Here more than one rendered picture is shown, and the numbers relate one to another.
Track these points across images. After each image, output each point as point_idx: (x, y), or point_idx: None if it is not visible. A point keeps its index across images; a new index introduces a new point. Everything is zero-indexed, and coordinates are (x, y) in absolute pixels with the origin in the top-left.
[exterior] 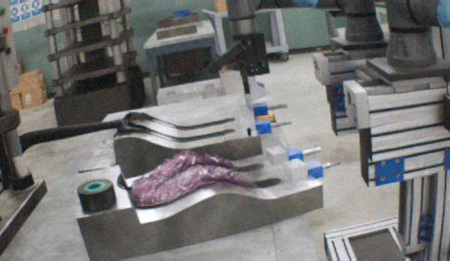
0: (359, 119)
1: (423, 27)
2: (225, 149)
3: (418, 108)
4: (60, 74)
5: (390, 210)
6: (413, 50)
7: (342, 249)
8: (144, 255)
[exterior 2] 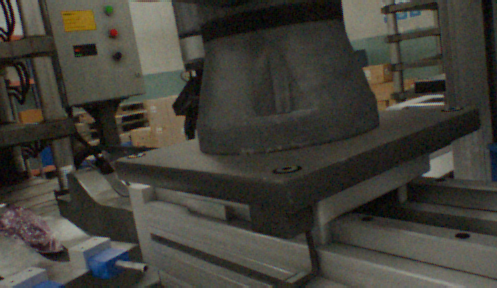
0: (141, 242)
1: (242, 14)
2: (122, 219)
3: (234, 275)
4: (402, 88)
5: None
6: (204, 97)
7: None
8: None
